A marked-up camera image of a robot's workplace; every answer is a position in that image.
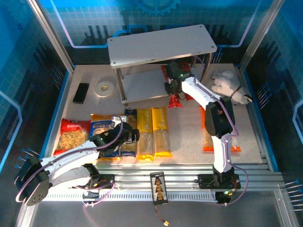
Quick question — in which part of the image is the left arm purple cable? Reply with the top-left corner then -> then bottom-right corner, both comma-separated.
14,114 -> 125,222

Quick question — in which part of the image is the black ribbed block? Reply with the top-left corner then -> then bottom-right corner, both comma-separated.
72,82 -> 89,104

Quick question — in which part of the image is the white two-tier shelf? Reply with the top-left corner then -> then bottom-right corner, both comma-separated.
107,24 -> 218,107

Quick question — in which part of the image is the thin cable with yellow plug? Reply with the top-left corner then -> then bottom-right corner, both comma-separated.
155,204 -> 170,227

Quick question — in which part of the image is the white tape roll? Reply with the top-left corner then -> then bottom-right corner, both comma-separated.
95,80 -> 115,97

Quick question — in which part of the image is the white slotted cable duct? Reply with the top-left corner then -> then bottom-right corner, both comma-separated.
37,192 -> 218,202

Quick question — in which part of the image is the aluminium frame post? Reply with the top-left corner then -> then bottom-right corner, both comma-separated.
238,0 -> 285,71
27,0 -> 76,74

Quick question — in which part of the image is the dark blue spaghetti pack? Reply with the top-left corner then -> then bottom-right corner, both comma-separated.
120,108 -> 138,158

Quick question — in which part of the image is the aluminium frame rail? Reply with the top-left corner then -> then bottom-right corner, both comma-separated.
30,163 -> 285,192

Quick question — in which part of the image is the small black electronics box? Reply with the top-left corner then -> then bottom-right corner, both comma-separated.
215,190 -> 234,205

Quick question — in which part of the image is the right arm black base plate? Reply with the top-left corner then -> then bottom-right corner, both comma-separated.
197,174 -> 241,190

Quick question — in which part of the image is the orange pasta bag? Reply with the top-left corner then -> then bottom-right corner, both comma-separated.
200,105 -> 242,152

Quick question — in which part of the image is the red spaghetti pack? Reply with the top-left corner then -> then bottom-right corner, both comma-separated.
160,65 -> 185,110
178,61 -> 195,102

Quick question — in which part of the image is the red macaroni bag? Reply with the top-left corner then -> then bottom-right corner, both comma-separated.
53,118 -> 92,156

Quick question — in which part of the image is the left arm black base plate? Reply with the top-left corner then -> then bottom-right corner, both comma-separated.
82,174 -> 116,190

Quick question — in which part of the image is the yellow spaghetti pack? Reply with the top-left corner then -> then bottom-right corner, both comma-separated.
136,108 -> 155,161
151,106 -> 173,158

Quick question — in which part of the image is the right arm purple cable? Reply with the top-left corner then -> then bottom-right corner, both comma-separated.
193,56 -> 249,207

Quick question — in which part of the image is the blue pasta bag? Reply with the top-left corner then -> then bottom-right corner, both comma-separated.
90,113 -> 124,161

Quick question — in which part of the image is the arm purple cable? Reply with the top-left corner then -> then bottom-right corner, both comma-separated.
14,114 -> 125,222
193,56 -> 249,207

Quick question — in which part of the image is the black control board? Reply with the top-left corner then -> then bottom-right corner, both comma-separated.
150,172 -> 169,205

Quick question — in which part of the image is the white plush toy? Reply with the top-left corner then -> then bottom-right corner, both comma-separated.
211,70 -> 253,105

